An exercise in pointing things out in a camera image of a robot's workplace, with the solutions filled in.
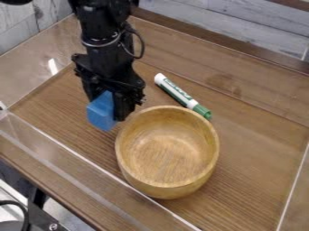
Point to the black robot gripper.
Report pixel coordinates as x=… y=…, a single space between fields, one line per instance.
x=105 y=69

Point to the blue rectangular block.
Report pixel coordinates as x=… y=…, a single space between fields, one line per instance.
x=101 y=112

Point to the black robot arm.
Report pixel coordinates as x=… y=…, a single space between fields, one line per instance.
x=103 y=18

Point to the brown wooden bowl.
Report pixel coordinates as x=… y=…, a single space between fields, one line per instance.
x=167 y=150

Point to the green white marker pen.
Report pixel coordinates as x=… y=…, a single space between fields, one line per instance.
x=181 y=96

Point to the black metal table frame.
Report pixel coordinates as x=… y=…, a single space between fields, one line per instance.
x=40 y=220

